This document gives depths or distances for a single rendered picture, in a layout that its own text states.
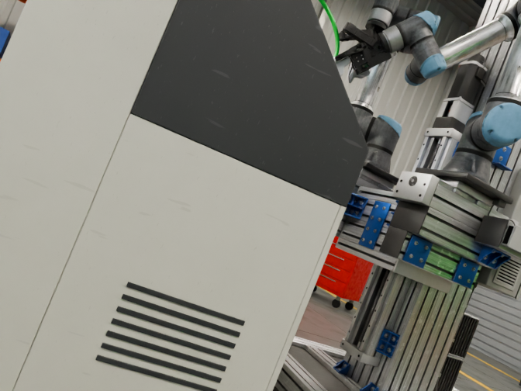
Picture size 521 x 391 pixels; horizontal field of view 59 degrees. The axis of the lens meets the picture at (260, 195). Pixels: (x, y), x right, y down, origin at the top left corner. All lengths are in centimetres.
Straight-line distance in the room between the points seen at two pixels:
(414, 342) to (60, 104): 142
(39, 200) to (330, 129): 70
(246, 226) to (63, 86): 52
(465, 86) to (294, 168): 98
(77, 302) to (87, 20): 62
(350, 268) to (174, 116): 457
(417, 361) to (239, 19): 136
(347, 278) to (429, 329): 367
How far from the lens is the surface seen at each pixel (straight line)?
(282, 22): 120
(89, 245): 112
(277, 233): 116
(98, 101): 111
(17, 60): 114
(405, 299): 185
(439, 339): 195
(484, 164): 163
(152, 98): 111
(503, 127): 151
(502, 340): 802
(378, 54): 155
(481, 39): 175
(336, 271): 559
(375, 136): 201
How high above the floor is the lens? 70
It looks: 2 degrees up
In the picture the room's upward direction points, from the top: 22 degrees clockwise
